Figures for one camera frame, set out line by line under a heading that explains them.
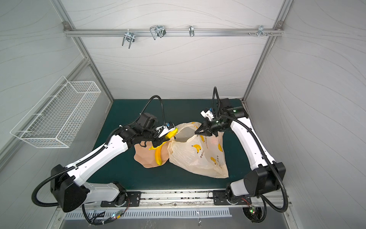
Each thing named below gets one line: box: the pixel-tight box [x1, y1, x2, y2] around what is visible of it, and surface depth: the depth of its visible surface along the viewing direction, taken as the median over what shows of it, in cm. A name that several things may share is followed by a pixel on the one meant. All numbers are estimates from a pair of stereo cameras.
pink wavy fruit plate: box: [133, 141, 171, 169], surface depth 86 cm
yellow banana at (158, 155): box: [155, 146, 163, 166], surface depth 87 cm
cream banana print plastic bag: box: [167, 121, 229, 179], surface depth 75 cm
